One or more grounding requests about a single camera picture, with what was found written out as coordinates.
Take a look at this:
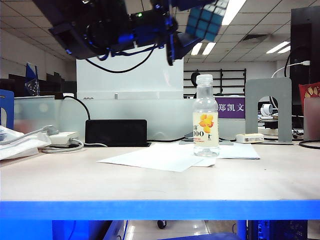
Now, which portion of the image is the grey metal bookend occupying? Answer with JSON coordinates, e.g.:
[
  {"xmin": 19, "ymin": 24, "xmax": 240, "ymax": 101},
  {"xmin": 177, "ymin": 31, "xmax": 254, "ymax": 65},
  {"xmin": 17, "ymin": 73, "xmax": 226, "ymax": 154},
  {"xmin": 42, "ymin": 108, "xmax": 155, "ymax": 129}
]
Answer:
[{"xmin": 244, "ymin": 77, "xmax": 294, "ymax": 146}]

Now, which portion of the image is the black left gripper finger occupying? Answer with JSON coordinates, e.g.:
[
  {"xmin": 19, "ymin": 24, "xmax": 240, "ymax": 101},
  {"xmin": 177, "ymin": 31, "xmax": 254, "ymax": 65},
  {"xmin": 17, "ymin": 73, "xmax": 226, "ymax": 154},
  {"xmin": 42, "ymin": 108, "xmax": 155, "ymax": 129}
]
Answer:
[
  {"xmin": 176, "ymin": 31, "xmax": 203, "ymax": 55},
  {"xmin": 174, "ymin": 0, "xmax": 217, "ymax": 12}
]

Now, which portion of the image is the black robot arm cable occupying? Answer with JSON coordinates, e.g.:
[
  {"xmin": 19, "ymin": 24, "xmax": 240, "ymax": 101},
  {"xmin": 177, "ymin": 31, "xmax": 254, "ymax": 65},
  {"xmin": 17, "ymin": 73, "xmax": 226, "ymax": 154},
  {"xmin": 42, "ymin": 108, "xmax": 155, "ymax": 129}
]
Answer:
[{"xmin": 86, "ymin": 44, "xmax": 162, "ymax": 74}]

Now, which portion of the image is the black monitor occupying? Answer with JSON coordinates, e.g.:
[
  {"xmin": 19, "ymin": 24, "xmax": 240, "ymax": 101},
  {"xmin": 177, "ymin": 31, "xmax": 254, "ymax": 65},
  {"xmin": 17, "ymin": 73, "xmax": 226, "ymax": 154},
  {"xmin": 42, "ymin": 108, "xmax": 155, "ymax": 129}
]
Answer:
[{"xmin": 289, "ymin": 6, "xmax": 320, "ymax": 118}]

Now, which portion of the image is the frosted glass desk partition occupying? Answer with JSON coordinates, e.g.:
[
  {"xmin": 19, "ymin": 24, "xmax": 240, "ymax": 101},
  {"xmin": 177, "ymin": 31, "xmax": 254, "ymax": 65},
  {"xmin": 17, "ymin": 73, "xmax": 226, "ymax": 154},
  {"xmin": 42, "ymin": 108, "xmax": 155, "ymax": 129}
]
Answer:
[
  {"xmin": 303, "ymin": 97, "xmax": 320, "ymax": 141},
  {"xmin": 13, "ymin": 95, "xmax": 247, "ymax": 141}
]

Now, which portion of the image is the white power strip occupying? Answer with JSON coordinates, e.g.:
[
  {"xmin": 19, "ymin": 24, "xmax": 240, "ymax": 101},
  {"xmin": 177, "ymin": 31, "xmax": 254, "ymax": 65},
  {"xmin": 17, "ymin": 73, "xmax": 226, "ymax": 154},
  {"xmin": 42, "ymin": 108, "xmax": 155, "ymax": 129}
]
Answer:
[{"xmin": 47, "ymin": 131, "xmax": 80, "ymax": 146}]

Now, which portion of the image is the black computer case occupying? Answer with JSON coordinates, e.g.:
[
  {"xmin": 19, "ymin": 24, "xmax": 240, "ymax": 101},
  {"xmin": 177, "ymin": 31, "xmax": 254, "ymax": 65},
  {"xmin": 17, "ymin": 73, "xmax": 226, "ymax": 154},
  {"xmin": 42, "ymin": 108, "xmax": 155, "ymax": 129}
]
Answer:
[{"xmin": 247, "ymin": 219, "xmax": 308, "ymax": 240}]

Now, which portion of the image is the white desk fan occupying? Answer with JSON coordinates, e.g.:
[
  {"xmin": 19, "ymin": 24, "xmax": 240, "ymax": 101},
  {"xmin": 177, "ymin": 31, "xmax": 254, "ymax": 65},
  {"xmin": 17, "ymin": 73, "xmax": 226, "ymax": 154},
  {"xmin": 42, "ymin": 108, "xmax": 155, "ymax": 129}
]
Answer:
[{"xmin": 259, "ymin": 103, "xmax": 274, "ymax": 118}]

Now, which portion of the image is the thin black desk cable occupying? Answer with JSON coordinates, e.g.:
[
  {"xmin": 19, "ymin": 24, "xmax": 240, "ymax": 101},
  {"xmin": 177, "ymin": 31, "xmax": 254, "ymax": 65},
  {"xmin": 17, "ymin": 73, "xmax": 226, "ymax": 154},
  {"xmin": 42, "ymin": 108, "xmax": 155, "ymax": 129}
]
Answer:
[{"xmin": 147, "ymin": 136, "xmax": 187, "ymax": 143}]

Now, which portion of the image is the dark cubicle divider row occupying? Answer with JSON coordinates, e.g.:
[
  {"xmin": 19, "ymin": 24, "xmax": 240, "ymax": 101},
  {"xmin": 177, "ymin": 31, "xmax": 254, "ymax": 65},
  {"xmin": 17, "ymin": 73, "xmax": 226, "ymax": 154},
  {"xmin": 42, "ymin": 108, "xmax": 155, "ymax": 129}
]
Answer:
[{"xmin": 0, "ymin": 71, "xmax": 77, "ymax": 100}]

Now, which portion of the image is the white USB cable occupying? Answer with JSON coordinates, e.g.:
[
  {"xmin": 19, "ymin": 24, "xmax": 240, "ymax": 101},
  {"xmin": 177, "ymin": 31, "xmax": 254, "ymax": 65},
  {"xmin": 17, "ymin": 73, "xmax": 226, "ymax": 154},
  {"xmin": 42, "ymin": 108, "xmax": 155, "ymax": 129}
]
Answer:
[{"xmin": 271, "ymin": 60, "xmax": 311, "ymax": 79}]

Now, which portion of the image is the white paper sheet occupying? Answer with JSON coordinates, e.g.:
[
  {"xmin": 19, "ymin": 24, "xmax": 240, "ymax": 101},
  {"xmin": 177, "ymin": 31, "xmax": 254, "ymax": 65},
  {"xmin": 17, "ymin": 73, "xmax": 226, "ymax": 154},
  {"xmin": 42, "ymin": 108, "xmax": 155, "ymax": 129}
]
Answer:
[
  {"xmin": 178, "ymin": 142, "xmax": 261, "ymax": 161},
  {"xmin": 96, "ymin": 143, "xmax": 217, "ymax": 173}
]

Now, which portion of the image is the ceiling air vent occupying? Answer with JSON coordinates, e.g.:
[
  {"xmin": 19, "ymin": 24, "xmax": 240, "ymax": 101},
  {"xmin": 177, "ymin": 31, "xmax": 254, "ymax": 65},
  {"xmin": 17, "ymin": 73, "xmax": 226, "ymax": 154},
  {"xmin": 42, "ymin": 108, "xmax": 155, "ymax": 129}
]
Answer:
[{"xmin": 241, "ymin": 33, "xmax": 272, "ymax": 43}]

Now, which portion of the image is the blue table frame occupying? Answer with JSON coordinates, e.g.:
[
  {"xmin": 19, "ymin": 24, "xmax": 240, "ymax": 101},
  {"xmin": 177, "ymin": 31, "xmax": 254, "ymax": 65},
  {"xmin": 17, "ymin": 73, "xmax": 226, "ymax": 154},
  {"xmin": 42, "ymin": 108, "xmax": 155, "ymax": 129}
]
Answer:
[{"xmin": 0, "ymin": 199, "xmax": 320, "ymax": 240}]

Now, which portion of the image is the white power adapter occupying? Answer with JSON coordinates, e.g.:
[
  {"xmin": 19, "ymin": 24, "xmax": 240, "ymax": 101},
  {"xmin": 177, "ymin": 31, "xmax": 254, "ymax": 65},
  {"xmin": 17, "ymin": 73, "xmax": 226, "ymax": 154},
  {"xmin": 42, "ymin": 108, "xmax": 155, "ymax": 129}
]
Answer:
[{"xmin": 235, "ymin": 133, "xmax": 265, "ymax": 145}]

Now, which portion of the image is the ceiling fluorescent light panel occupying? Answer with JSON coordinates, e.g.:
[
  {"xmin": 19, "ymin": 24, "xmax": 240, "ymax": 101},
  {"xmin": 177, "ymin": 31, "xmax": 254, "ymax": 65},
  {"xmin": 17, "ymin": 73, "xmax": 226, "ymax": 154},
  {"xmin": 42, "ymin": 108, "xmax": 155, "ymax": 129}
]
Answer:
[
  {"xmin": 190, "ymin": 42, "xmax": 217, "ymax": 56},
  {"xmin": 265, "ymin": 41, "xmax": 291, "ymax": 55},
  {"xmin": 221, "ymin": 0, "xmax": 247, "ymax": 26}
]

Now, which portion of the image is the black monitor cable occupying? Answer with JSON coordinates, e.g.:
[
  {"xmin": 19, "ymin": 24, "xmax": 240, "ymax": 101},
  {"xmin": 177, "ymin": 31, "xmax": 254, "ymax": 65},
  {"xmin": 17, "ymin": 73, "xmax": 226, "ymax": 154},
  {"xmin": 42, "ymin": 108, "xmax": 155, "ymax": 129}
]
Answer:
[{"xmin": 62, "ymin": 95, "xmax": 91, "ymax": 121}]

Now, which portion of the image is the translucent printed plastic bag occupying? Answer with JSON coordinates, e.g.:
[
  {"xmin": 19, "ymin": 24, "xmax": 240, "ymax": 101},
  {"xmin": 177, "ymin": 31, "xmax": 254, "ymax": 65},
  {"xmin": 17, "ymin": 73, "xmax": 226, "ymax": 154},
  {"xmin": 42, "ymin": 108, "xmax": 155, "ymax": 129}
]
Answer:
[{"xmin": 0, "ymin": 124, "xmax": 53, "ymax": 161}]

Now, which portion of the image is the purple white name sign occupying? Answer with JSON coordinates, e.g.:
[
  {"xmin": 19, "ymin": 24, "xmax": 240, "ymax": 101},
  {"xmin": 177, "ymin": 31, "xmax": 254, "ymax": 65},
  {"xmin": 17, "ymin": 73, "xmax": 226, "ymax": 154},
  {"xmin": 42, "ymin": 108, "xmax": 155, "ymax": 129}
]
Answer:
[{"xmin": 215, "ymin": 96, "xmax": 246, "ymax": 120}]

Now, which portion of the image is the clear C100 lemon drink bottle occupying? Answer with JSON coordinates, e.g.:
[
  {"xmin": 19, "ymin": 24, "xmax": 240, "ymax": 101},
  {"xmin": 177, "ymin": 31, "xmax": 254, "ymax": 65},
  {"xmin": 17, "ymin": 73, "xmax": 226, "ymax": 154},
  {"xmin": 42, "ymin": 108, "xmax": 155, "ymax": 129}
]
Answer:
[{"xmin": 192, "ymin": 74, "xmax": 221, "ymax": 158}]

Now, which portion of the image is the grey plug with grey cable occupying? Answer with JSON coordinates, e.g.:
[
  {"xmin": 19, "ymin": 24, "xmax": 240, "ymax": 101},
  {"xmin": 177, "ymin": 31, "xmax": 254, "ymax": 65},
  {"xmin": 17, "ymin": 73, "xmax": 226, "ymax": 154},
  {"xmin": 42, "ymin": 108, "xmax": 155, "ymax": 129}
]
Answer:
[{"xmin": 0, "ymin": 124, "xmax": 60, "ymax": 146}]

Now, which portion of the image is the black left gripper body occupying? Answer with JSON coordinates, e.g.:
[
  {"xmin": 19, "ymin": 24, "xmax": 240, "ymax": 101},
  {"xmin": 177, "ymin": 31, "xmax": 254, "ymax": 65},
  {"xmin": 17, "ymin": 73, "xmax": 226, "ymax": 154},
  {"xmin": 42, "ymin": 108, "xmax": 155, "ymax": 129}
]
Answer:
[{"xmin": 129, "ymin": 0, "xmax": 185, "ymax": 66}]

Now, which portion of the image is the white AOC monitor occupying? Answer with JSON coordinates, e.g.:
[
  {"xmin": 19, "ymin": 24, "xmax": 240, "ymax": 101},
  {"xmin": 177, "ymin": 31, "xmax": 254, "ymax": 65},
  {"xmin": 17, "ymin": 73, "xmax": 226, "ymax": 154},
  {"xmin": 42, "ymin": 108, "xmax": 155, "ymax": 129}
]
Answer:
[{"xmin": 75, "ymin": 46, "xmax": 185, "ymax": 101}]

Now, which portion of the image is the blue patterned flag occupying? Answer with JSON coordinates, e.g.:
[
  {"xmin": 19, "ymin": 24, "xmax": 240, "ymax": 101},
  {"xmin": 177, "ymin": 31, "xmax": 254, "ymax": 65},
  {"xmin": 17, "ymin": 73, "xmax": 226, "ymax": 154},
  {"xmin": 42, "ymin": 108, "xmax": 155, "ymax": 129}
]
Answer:
[{"xmin": 24, "ymin": 62, "xmax": 41, "ymax": 97}]

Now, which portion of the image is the red snack bag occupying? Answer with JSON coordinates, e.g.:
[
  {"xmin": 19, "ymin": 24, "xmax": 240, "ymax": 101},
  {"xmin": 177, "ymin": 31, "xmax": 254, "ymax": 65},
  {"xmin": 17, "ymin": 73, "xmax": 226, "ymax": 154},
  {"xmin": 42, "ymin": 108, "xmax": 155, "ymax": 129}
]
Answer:
[{"xmin": 298, "ymin": 82, "xmax": 320, "ymax": 106}]

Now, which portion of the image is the grey power strip cable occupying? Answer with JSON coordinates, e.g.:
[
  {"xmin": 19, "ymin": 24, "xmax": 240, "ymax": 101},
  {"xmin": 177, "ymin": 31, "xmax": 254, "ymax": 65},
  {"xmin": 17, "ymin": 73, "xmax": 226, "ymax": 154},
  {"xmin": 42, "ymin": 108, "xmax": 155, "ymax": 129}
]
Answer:
[{"xmin": 39, "ymin": 138, "xmax": 108, "ymax": 154}]

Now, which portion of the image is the multicoloured Rubik's cube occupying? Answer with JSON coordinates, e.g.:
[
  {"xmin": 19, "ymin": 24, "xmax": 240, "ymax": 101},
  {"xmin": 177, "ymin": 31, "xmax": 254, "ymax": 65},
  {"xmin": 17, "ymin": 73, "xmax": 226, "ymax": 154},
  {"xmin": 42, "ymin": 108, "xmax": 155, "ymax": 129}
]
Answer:
[{"xmin": 185, "ymin": 0, "xmax": 230, "ymax": 42}]

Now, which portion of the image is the black flip-up desk socket box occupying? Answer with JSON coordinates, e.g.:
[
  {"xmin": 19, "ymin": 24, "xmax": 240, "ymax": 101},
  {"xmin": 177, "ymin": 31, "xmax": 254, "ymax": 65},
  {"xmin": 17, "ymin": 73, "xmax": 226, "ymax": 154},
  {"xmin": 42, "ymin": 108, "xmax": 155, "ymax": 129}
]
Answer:
[{"xmin": 84, "ymin": 119, "xmax": 153, "ymax": 148}]

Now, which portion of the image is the thick black looped cable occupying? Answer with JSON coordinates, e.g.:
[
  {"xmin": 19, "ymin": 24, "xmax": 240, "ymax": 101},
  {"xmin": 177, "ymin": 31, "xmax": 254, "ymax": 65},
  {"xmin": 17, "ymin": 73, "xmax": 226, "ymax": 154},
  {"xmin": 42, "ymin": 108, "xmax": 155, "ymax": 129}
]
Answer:
[{"xmin": 298, "ymin": 139, "xmax": 320, "ymax": 150}]

